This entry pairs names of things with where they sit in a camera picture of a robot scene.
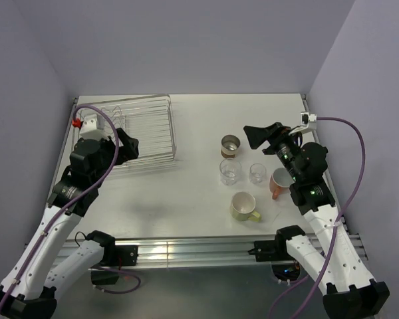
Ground small clear glass cup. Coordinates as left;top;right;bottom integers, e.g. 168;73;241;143
249;163;267;184

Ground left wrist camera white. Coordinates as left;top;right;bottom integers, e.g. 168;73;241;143
72;114;107;141

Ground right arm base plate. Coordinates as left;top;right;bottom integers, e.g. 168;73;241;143
248;240;291;262

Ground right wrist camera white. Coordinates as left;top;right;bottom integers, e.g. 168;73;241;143
299;112;318;134

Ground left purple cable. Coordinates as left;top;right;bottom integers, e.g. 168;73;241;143
0;104;120;319

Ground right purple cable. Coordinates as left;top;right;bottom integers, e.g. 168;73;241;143
268;116;366;319

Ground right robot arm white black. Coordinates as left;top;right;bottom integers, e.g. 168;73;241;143
243;122;390;318

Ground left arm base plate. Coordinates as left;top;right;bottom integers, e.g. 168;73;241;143
99;245;138;267

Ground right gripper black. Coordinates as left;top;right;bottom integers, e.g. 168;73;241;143
244;122;303;181

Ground aluminium rail frame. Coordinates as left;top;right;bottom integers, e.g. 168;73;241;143
23;232;368;270

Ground wire dish rack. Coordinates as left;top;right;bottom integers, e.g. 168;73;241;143
89;94;176;173

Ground orange ceramic mug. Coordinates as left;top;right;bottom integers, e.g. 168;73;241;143
269;167;294;200

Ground purple cable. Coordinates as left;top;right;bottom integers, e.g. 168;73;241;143
268;116;366;319
0;104;120;319

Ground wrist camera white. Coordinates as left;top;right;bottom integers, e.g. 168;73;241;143
299;112;318;134
72;114;107;141

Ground pale yellow ceramic mug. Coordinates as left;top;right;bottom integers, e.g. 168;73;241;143
229;191;261;223

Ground large clear glass cup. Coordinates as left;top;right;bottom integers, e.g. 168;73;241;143
219;158;242;186

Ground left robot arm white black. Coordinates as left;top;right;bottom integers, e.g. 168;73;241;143
0;128;139;318

